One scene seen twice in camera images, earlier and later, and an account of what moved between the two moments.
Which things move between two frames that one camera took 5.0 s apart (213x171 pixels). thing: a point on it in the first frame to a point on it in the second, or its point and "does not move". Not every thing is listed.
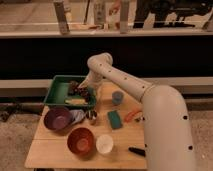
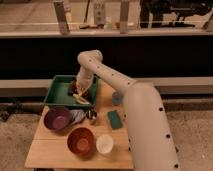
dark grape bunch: x=75 y=90 does not move
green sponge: x=114 y=119 does not move
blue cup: x=117 y=97 does not move
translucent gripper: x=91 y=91 to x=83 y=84
